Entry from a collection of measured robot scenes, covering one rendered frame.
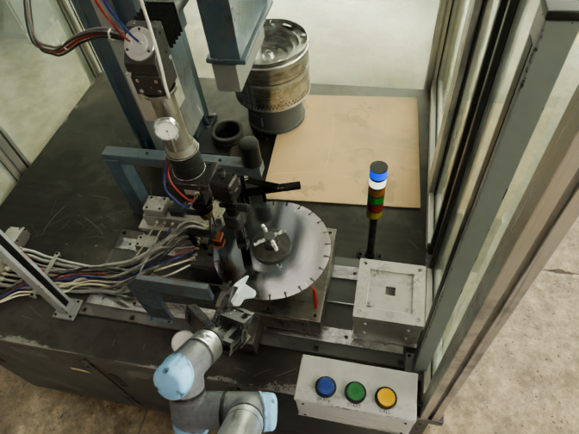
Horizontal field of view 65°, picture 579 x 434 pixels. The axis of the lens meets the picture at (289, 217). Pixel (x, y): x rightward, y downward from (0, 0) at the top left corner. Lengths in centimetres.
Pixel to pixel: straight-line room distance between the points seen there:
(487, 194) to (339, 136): 121
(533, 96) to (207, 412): 79
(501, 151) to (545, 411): 170
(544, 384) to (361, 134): 128
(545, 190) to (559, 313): 193
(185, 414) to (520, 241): 71
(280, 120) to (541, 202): 139
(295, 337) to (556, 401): 126
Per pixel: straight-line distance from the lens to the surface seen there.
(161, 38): 90
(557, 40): 54
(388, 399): 113
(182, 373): 93
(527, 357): 228
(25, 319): 168
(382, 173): 115
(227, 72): 128
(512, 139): 61
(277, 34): 184
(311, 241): 127
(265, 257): 124
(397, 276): 128
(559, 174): 51
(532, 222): 56
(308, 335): 134
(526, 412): 220
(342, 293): 140
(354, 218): 157
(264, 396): 98
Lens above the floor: 199
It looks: 52 degrees down
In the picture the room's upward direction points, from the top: 8 degrees counter-clockwise
